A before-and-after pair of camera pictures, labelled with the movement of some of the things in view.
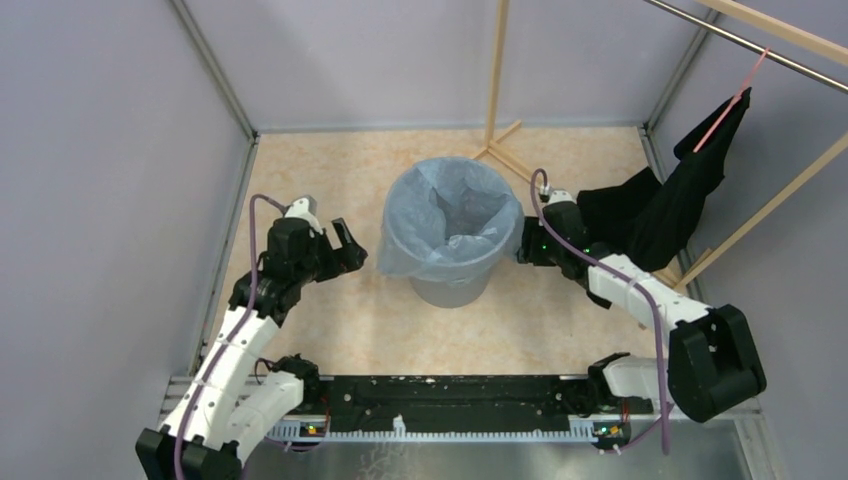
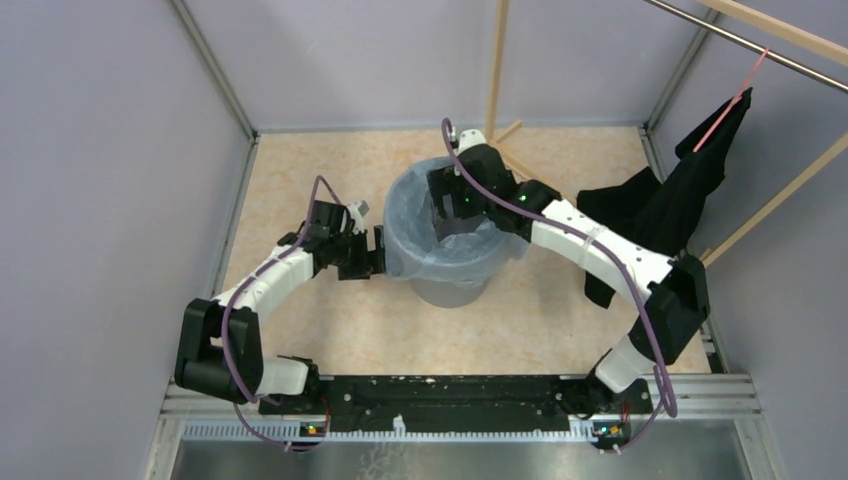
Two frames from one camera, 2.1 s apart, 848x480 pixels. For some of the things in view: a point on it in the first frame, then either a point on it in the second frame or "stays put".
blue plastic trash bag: (450, 219) stays put
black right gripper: (532, 229) to (447, 181)
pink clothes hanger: (711, 131) stays put
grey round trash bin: (450, 294) stays put
